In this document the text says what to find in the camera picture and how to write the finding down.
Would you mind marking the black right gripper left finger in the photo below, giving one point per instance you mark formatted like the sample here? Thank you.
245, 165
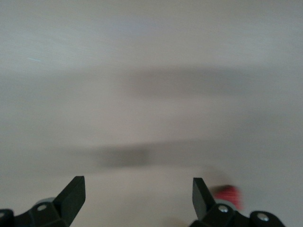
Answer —
71, 201

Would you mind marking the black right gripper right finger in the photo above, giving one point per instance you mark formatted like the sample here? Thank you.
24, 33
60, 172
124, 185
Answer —
202, 201

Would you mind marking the red strawberry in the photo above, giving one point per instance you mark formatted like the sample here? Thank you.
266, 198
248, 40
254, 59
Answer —
228, 194

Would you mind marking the table cover sheet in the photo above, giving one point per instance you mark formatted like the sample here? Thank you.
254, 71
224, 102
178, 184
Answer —
151, 71

